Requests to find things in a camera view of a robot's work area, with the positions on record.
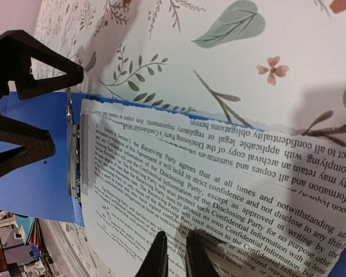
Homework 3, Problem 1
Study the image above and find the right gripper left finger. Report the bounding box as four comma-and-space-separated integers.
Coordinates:
135, 231, 168, 277

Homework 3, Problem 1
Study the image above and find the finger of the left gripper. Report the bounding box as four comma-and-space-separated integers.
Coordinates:
0, 115, 56, 177
0, 29, 84, 101

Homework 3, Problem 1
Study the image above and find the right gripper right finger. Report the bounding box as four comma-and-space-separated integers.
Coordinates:
185, 230, 220, 277

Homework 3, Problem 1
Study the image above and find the blue ring binder folder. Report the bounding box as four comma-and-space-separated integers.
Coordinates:
0, 91, 266, 227

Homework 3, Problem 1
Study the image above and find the printed text paper sheet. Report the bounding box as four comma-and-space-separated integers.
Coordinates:
81, 99, 346, 214

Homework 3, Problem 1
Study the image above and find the floral patterned tablecloth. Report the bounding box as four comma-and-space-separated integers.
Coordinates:
34, 0, 346, 277

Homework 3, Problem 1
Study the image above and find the aluminium front rail frame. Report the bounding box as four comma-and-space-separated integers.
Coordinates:
43, 220, 110, 277

